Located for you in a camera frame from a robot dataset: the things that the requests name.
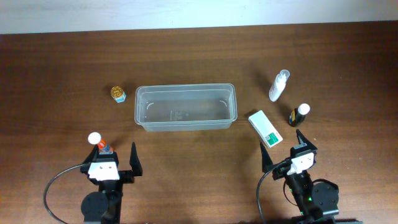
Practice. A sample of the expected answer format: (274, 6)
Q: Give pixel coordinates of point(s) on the dark bottle white cap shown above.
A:
(298, 115)

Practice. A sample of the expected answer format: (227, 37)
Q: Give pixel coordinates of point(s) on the white spray bottle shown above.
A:
(278, 85)

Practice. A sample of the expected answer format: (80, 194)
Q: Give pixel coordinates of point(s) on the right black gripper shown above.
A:
(280, 172)

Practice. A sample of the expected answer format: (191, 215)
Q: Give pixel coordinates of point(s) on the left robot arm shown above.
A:
(104, 205)

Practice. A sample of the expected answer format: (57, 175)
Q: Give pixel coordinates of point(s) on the small jar gold lid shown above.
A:
(118, 94)

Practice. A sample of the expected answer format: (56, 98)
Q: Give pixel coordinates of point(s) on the white green medicine box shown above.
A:
(266, 131)

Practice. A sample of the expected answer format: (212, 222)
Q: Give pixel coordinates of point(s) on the clear plastic container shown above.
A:
(190, 107)

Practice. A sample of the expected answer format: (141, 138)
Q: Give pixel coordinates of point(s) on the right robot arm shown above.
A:
(317, 199)

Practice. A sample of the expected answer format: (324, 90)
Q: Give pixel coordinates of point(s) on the orange tube white cap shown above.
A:
(95, 138)

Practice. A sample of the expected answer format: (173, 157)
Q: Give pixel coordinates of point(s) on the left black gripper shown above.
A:
(125, 176)

